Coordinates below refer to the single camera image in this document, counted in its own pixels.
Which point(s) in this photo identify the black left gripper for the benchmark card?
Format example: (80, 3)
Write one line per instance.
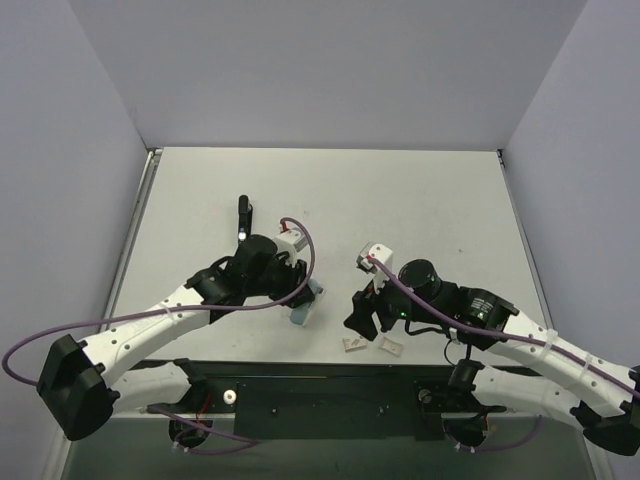
(298, 281)

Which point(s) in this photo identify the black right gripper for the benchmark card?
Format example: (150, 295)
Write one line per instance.
(370, 304)

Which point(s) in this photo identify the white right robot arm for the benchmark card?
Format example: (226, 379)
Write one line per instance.
(598, 397)

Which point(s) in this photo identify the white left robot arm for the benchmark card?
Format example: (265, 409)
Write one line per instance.
(84, 382)

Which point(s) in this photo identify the red white staple box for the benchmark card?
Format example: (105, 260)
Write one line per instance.
(353, 344)

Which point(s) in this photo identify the small white staple tray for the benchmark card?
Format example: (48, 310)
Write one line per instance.
(391, 347)

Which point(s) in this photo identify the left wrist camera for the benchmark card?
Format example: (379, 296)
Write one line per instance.
(291, 240)

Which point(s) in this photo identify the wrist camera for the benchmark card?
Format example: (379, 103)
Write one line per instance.
(369, 260)
(291, 240)

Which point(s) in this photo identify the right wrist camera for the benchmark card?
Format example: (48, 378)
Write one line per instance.
(369, 260)

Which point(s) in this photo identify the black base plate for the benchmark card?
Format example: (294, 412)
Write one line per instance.
(289, 401)

